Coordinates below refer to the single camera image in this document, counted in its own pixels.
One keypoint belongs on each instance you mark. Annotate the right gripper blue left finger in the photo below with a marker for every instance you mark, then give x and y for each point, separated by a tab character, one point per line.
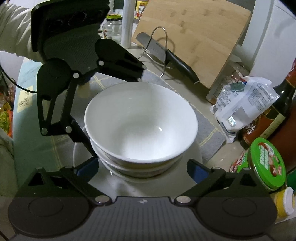
80	176

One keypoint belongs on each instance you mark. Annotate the white floral bowl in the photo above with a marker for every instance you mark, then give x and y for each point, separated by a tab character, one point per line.
139	173
141	121

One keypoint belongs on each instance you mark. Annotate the red printed food bag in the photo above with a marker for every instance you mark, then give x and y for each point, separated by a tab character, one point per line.
225	79

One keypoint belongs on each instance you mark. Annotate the orange plastic bag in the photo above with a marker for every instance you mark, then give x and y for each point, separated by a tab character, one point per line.
6	116

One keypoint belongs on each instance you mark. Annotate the brown knife block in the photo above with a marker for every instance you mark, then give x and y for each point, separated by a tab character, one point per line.
284	141

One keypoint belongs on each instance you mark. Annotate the wire knife rack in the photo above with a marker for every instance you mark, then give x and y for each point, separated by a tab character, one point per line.
154	47

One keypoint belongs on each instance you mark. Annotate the cleaver knife black handle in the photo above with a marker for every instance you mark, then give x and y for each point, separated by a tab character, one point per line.
184	68

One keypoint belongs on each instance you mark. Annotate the glass jar green lid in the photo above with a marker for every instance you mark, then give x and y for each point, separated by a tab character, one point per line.
111	29

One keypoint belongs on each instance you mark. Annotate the cooking oil jug yellow cap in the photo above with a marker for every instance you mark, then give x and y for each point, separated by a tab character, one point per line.
139	9

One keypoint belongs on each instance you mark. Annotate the tall cling film roll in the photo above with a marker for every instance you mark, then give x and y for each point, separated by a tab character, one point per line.
127	23

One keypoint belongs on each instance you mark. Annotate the grey and teal checked mat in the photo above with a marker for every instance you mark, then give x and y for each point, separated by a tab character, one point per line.
47	140

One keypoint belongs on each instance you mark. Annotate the white plate fruit print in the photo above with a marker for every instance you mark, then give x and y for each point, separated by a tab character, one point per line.
115	180

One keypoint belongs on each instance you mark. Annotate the bamboo cutting board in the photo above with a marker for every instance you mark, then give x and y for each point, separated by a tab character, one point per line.
202	33

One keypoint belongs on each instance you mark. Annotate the dark soy sauce bottle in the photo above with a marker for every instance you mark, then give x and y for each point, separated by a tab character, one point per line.
267	122

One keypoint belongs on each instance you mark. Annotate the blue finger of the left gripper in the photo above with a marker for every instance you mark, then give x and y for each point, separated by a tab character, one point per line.
83	141

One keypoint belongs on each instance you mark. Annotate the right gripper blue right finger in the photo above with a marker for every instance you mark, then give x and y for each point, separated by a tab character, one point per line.
207	180

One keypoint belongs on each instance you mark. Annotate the yellow lid spice jar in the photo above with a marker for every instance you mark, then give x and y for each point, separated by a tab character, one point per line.
285	202

